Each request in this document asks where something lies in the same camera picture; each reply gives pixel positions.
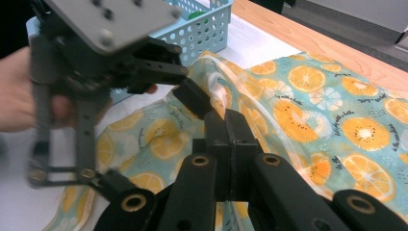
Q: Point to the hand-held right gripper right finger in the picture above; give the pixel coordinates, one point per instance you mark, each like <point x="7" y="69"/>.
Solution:
<point x="243" y="144"/>

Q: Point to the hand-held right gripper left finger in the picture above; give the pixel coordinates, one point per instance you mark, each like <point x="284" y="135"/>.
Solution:
<point x="221" y="141"/>

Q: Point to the blue plastic basket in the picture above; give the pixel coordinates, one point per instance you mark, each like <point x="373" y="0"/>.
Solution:
<point x="198" y="33"/>

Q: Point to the orange print fabric bag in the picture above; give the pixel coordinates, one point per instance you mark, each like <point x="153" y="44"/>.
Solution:
<point x="320" y="106"/>

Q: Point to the white table mat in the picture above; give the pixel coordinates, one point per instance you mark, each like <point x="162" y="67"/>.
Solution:
<point x="256" y="45"/>

